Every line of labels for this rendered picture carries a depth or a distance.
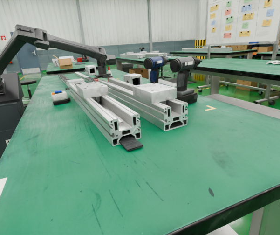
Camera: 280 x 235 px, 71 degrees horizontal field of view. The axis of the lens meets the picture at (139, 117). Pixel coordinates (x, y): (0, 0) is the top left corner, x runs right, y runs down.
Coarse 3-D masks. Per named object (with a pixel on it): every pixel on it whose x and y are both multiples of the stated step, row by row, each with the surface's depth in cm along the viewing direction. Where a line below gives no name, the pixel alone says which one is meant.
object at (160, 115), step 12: (108, 84) 114; (120, 84) 117; (132, 84) 107; (120, 96) 100; (132, 96) 86; (132, 108) 89; (144, 108) 77; (156, 108) 69; (168, 108) 65; (180, 108) 68; (156, 120) 71; (168, 120) 67; (180, 120) 69
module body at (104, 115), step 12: (72, 84) 120; (72, 96) 123; (108, 96) 85; (84, 108) 91; (96, 108) 69; (108, 108) 81; (120, 108) 68; (96, 120) 73; (108, 120) 58; (120, 120) 64; (132, 120) 60; (108, 132) 62; (120, 132) 60; (132, 132) 62; (120, 144) 61
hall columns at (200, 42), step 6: (198, 0) 789; (204, 0) 770; (198, 6) 797; (204, 6) 778; (198, 12) 805; (204, 12) 785; (198, 18) 813; (204, 18) 794; (198, 24) 820; (204, 24) 802; (198, 30) 828; (204, 30) 810; (198, 36) 836; (204, 36) 819; (198, 42) 821; (204, 42) 825
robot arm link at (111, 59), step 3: (102, 57) 126; (105, 57) 127; (108, 57) 132; (111, 57) 133; (114, 57) 134; (102, 60) 128; (105, 60) 129; (108, 60) 132; (111, 60) 134; (114, 60) 135; (108, 63) 134; (111, 63) 135; (114, 63) 136
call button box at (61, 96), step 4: (52, 92) 114; (60, 92) 111; (64, 92) 111; (52, 96) 107; (56, 96) 108; (60, 96) 109; (64, 96) 110; (52, 100) 113; (56, 100) 109; (60, 100) 110; (64, 100) 111; (68, 100) 115; (56, 104) 109
